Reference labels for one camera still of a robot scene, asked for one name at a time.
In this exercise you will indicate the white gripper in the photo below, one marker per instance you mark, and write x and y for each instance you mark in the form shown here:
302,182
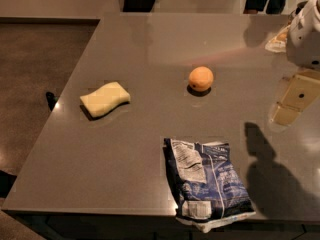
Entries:
305,40

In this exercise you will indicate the orange fruit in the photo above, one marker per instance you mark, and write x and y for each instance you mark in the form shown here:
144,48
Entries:
201,78

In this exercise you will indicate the blue chip bag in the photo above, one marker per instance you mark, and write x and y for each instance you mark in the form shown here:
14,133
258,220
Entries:
206,188

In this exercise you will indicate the snack package on table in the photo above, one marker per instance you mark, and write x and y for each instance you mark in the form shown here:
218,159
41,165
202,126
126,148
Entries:
277,44

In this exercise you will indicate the yellow sponge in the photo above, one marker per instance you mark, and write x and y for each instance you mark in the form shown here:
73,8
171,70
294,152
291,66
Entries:
105,99

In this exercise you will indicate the small black object on floor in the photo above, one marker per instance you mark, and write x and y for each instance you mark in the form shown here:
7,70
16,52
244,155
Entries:
51,100

